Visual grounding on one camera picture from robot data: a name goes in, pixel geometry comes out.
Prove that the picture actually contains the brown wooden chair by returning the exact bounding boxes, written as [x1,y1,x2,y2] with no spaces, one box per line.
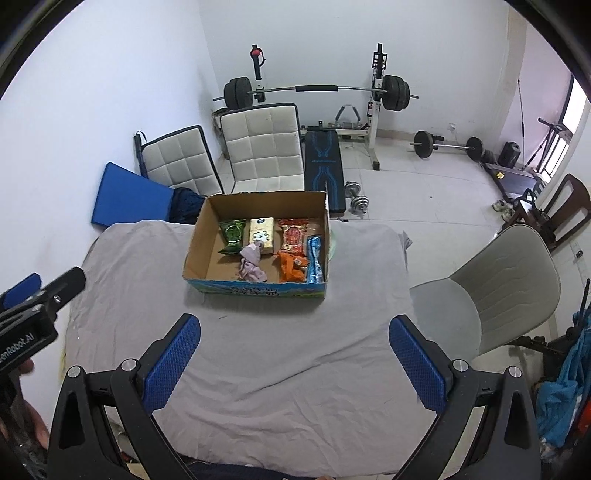
[512,173,591,252]

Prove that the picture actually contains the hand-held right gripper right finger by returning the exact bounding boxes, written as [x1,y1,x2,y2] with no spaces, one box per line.
[389,315,542,480]

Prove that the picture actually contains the grey plastic chair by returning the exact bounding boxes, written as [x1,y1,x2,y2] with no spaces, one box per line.
[409,224,561,365]

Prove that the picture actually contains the pale yellow tissue pack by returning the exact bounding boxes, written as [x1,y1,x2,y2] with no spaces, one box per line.
[247,217,274,257]

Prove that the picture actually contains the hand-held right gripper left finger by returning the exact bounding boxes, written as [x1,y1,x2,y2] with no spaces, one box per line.
[48,314,202,480]

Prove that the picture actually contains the purple sock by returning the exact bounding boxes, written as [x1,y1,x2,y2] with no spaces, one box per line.
[237,244,269,283]

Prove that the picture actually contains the blue bag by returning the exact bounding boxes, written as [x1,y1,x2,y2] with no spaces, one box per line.
[536,314,591,448]

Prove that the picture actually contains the red snack packet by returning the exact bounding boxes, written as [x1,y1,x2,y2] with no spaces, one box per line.
[277,218,309,257]

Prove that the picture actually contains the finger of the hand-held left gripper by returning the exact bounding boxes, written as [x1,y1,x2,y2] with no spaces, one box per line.
[25,267,87,319]
[0,273,42,310]

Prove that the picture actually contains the white quilted chair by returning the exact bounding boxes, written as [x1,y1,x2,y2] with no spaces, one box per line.
[141,124,225,195]
[219,103,305,193]

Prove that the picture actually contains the long blue packet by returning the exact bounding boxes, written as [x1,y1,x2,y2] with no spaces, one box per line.
[305,234,326,284]

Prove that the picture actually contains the window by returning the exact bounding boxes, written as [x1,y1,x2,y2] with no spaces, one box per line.
[549,74,591,176]

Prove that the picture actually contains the black and blue weight bench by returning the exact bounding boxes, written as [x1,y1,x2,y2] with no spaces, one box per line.
[302,124,346,217]

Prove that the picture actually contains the white barbell rack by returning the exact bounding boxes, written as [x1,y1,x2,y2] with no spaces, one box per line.
[249,44,391,171]

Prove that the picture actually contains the orange snack packet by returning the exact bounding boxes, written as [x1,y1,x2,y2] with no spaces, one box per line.
[273,251,309,284]

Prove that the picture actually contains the blue folded mat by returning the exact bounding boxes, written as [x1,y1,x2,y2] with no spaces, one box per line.
[91,161,176,229]

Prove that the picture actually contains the black sticks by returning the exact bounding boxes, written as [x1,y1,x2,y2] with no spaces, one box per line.
[568,284,591,342]

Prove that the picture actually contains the dark blue cloth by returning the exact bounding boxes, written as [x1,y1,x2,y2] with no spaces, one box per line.
[168,188,206,227]

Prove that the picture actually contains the person's dark blue clothing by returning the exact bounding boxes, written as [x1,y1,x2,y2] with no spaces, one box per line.
[180,457,333,480]

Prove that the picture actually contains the person's left hand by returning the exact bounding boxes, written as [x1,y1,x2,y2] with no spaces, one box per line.
[16,360,51,450]

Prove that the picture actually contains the black rolled rod bag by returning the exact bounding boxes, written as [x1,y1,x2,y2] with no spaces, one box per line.
[133,131,148,178]

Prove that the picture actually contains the long barbell with black plates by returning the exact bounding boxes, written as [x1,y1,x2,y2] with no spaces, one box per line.
[212,75,420,112]

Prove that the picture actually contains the green snack packet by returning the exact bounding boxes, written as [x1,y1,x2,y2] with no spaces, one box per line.
[218,219,249,256]

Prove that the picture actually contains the black speaker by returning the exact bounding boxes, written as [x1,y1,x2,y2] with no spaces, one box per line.
[498,141,522,168]

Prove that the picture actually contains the printed cardboard box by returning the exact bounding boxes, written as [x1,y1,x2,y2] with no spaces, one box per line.
[183,191,330,301]

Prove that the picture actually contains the black padded bar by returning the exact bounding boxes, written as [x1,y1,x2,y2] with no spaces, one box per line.
[508,335,568,356]

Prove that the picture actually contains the grey curved exercise handle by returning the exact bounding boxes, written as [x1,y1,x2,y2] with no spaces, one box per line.
[335,104,363,130]

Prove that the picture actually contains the thin black pole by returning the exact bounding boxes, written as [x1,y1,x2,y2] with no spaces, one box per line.
[516,78,527,139]

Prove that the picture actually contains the black treadmill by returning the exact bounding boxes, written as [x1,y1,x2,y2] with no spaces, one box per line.
[482,161,546,204]

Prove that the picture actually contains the short barbell with black plates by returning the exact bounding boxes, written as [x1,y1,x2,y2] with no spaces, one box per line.
[409,130,483,162]

